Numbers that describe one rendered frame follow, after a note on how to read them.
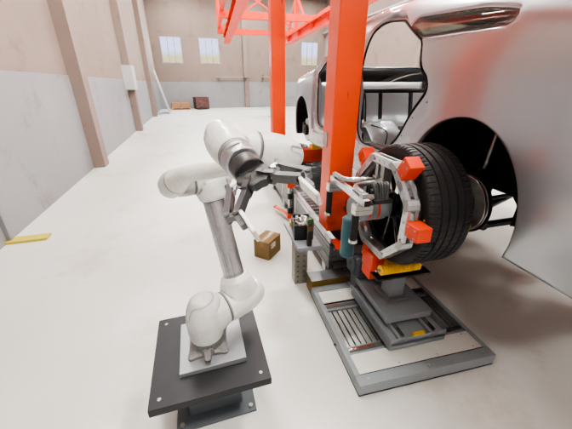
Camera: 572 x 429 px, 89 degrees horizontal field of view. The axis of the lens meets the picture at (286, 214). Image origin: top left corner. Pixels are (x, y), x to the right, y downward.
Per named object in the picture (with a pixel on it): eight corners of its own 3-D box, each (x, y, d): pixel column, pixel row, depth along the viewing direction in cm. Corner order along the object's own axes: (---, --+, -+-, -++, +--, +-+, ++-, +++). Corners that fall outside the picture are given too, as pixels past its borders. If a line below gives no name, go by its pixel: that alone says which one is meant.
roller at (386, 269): (424, 271, 166) (426, 262, 163) (377, 278, 160) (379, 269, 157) (418, 265, 171) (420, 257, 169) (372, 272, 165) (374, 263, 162)
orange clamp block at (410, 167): (415, 180, 135) (426, 168, 128) (400, 181, 134) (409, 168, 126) (409, 168, 139) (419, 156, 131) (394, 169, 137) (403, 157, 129)
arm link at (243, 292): (220, 316, 147) (255, 296, 160) (236, 328, 134) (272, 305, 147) (176, 166, 129) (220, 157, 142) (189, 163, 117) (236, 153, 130)
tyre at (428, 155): (486, 145, 124) (397, 140, 186) (439, 147, 120) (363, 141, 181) (464, 281, 144) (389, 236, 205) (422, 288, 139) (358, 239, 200)
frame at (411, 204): (407, 275, 147) (428, 170, 124) (395, 277, 145) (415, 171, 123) (358, 227, 195) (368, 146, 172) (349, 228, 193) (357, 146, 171)
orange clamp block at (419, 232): (417, 233, 137) (430, 243, 129) (403, 235, 136) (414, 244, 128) (420, 220, 134) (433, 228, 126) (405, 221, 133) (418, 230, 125)
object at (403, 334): (443, 340, 171) (447, 328, 167) (388, 351, 163) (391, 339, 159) (395, 287, 215) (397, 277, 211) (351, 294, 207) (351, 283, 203)
